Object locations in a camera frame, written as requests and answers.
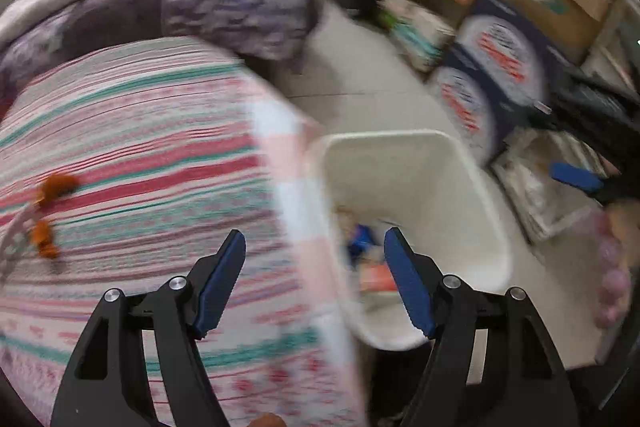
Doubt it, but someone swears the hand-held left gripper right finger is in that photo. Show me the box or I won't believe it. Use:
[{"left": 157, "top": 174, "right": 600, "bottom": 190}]
[{"left": 382, "top": 227, "right": 581, "bottom": 427}]

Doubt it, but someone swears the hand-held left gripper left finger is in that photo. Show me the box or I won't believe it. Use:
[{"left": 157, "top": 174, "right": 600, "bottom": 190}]
[{"left": 50, "top": 229, "right": 247, "bottom": 427}]

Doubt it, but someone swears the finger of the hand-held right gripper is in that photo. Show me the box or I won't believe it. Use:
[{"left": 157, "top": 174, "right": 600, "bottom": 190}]
[
  {"left": 547, "top": 79, "right": 640, "bottom": 142},
  {"left": 550, "top": 162, "right": 640, "bottom": 208}
]

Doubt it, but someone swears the red instant noodle cup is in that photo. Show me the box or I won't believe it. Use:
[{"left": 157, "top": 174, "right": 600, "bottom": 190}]
[{"left": 360, "top": 264, "right": 401, "bottom": 293}]

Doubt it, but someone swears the blue cardboard carton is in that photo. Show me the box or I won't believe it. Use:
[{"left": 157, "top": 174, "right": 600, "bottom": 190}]
[{"left": 347, "top": 224, "right": 376, "bottom": 265}]

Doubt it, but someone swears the white plastic bin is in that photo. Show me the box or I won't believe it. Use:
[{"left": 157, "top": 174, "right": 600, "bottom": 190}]
[{"left": 307, "top": 131, "right": 515, "bottom": 350}]

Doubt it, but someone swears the white rack with papers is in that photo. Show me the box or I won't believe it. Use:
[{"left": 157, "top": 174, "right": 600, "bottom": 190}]
[{"left": 490, "top": 127, "right": 616, "bottom": 248}]

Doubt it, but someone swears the pink checked tablecloth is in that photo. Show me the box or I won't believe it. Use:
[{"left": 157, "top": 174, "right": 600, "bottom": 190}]
[{"left": 245, "top": 99, "right": 373, "bottom": 427}]

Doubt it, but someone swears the blue printed water carton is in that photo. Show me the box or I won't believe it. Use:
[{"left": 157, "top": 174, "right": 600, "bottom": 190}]
[
  {"left": 427, "top": 62, "right": 526, "bottom": 165},
  {"left": 452, "top": 0, "right": 566, "bottom": 128}
]

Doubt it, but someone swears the orange peel piece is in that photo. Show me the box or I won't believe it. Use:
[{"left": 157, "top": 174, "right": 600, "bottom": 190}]
[
  {"left": 29, "top": 219, "right": 60, "bottom": 260},
  {"left": 39, "top": 174, "right": 80, "bottom": 202}
]

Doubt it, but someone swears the stack of books on floor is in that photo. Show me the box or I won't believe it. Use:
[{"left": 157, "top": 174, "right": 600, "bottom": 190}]
[{"left": 382, "top": 0, "right": 458, "bottom": 72}]

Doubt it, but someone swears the grey purple printed quilt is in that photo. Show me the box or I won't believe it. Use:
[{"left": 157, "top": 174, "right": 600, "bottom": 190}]
[{"left": 0, "top": 0, "right": 328, "bottom": 108}]

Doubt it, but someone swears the pink fuzzy cord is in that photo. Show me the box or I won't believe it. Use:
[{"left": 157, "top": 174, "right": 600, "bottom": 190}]
[{"left": 0, "top": 202, "right": 43, "bottom": 288}]

